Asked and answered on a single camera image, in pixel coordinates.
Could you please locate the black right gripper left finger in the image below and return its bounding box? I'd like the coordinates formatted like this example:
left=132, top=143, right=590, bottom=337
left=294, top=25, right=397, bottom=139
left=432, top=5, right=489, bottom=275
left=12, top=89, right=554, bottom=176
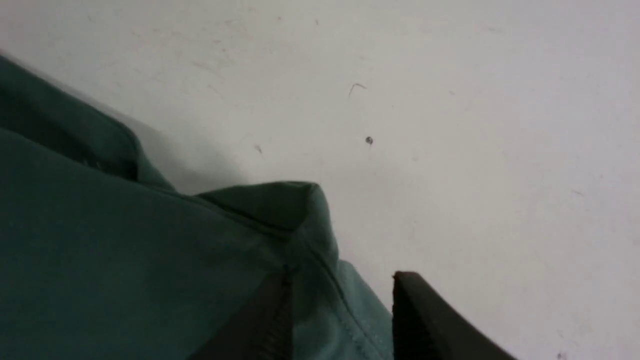
left=189, top=268, right=294, bottom=360

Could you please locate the green long-sleeved shirt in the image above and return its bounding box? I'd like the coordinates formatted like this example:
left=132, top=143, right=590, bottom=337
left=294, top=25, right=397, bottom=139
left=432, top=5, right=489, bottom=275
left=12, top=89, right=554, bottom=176
left=0, top=58, right=393, bottom=360

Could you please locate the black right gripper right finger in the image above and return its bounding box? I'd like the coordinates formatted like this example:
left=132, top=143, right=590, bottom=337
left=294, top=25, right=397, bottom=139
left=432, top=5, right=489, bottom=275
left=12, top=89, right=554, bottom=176
left=391, top=271, right=514, bottom=360

